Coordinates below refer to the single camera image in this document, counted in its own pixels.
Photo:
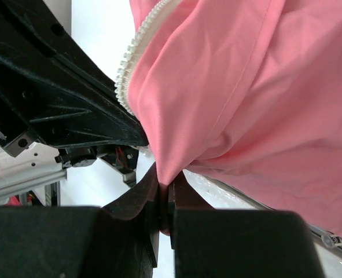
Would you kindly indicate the pink hooded zip jacket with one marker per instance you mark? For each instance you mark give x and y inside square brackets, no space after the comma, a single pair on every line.
[246,92]

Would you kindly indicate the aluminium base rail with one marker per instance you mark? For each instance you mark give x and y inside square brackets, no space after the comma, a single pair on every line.
[25,186]

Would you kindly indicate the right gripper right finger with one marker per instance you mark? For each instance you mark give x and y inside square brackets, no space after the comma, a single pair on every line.
[211,242]

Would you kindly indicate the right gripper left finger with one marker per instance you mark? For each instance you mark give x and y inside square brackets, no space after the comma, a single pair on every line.
[120,239]

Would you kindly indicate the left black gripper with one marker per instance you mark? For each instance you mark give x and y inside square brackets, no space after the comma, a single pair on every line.
[50,90]

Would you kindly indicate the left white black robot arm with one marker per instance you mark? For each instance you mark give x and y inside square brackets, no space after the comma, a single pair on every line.
[39,159]

